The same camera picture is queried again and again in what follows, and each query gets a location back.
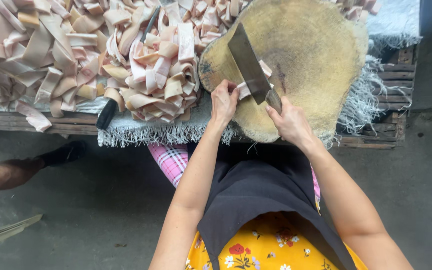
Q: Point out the pink plaid cloth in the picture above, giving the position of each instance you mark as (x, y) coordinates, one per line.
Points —
(171, 161)

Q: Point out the pale flat blade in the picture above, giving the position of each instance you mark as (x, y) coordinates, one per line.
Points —
(6, 231)

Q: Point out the heap of pork skin strips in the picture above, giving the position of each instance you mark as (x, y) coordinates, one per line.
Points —
(88, 56)

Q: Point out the black apron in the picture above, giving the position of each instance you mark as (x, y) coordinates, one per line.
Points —
(261, 195)

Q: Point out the round wooden chopping block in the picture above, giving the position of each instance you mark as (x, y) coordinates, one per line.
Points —
(298, 63)

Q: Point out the white woven frayed sack cloth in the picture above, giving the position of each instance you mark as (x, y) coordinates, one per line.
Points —
(351, 75)

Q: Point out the person's left hand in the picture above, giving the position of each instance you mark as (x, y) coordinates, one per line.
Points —
(222, 107)

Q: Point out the person's left fingers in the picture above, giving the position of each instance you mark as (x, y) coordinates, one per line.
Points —
(232, 89)

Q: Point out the person's right hand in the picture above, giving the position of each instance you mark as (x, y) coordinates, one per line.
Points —
(291, 123)

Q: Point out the wooden slatted pallet table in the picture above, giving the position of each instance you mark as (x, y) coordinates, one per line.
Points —
(392, 97)

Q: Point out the yellow floral dress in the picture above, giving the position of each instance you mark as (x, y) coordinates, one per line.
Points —
(261, 247)

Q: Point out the pork skin strip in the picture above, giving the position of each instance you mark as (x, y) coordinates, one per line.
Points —
(244, 89)

